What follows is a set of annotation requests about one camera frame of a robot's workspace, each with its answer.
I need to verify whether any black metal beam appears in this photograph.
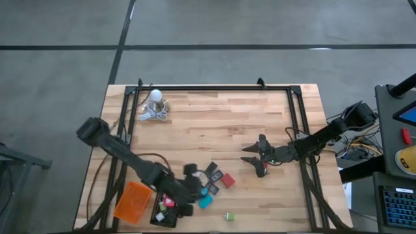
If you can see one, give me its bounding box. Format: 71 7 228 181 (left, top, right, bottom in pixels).
339 155 387 185

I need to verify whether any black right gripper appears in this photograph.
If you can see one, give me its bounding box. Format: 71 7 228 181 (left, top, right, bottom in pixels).
240 134 295 179

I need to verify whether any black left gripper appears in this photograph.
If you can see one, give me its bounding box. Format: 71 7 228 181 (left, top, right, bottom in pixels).
162 164 209 217

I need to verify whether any dark blue windowed box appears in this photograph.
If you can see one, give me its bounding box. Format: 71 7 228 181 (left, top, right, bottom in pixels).
206 181 220 196
209 170 224 183

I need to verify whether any grey operator cart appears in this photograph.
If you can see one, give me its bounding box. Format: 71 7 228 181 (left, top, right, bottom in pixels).
372 83 416 234

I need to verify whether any wooden lamp base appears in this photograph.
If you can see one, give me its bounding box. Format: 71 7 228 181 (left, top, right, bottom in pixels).
148 97 171 115

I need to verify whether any black plastic basket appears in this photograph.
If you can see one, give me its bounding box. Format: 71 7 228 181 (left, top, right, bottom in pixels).
149 190 179 229

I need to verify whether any bundle of floor cables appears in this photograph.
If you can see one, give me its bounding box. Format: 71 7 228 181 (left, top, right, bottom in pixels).
324 110 386 162

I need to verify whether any backlit black keyboard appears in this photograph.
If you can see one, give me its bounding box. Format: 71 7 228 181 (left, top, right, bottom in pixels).
380 185 416 230

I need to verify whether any white lamp cable with switch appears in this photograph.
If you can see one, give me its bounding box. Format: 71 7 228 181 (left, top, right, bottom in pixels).
138 103 170 122

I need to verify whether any teal plastic box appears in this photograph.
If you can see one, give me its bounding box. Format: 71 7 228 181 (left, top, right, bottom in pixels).
198 194 215 210

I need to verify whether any grey metal stand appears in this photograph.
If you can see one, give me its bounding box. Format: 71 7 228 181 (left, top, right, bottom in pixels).
0 142 53 234

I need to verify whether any red emergency button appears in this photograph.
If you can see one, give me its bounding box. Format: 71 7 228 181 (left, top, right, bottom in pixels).
401 127 413 146

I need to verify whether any black round pole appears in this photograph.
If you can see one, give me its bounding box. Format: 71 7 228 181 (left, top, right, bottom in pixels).
389 73 416 99

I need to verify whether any black card box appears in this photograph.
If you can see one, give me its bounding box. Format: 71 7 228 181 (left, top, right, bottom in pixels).
204 161 219 176

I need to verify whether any black metal table frame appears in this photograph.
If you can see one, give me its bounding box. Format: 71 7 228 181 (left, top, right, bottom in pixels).
76 84 352 233

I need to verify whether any tablet with blue screen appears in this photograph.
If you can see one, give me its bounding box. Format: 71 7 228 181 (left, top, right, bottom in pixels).
392 99 416 127

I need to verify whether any white light bulb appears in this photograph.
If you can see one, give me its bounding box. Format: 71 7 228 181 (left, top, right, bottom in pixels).
149 88 163 102

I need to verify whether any yellow rounded device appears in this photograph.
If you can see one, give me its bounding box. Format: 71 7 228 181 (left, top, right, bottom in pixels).
395 144 416 176

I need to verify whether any white paper sheet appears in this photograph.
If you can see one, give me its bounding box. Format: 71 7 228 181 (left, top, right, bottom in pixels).
343 183 354 211

